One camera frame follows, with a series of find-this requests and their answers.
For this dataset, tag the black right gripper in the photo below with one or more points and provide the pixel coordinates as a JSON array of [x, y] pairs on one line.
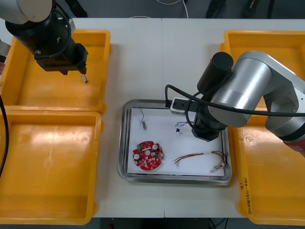
[[207, 130]]

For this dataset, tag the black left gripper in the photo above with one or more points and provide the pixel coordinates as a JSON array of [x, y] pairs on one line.
[[66, 59]]

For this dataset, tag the small metal solenoid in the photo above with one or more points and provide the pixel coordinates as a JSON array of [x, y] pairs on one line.
[[84, 78], [144, 125]]

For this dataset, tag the round red circuit board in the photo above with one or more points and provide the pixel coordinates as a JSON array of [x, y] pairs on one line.
[[147, 159]]

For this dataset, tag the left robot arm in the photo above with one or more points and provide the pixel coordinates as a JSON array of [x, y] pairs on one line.
[[35, 28]]

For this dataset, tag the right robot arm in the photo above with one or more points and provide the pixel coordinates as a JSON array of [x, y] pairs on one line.
[[250, 78]]

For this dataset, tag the white sheet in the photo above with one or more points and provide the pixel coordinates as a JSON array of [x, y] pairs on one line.
[[162, 124]]

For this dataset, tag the yellow-orange plastic bin with handwriting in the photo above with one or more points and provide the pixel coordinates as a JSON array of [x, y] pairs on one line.
[[262, 190]]

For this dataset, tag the steel tray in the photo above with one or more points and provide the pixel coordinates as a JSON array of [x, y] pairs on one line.
[[121, 143]]

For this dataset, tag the black stand base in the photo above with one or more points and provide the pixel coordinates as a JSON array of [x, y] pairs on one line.
[[250, 8], [221, 8]]

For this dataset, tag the black stand pole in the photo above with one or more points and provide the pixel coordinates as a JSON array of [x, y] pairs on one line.
[[270, 9]]

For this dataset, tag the pale grey right wrist camera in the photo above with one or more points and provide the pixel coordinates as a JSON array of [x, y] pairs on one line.
[[178, 105]]

